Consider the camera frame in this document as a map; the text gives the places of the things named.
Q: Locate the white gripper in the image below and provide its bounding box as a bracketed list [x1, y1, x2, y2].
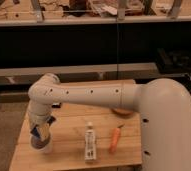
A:
[29, 115, 56, 137]

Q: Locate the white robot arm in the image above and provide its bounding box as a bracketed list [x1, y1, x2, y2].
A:
[27, 73, 191, 171]

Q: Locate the small black object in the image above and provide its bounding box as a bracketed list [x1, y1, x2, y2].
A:
[52, 103, 62, 108]

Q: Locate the wooden table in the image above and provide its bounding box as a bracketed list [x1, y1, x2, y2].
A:
[8, 79, 143, 171]

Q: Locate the white tube with cap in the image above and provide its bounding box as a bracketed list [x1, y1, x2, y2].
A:
[84, 122, 97, 162]

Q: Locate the orange carrot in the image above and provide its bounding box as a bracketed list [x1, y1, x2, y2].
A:
[109, 125, 122, 154]

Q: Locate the orange round plate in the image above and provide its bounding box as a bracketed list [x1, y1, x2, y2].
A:
[111, 108, 134, 116]

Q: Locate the long metal shelf rail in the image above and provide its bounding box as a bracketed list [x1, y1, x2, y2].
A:
[0, 63, 158, 77]

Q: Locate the black vertical cable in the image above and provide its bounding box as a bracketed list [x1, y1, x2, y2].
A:
[115, 0, 121, 81]

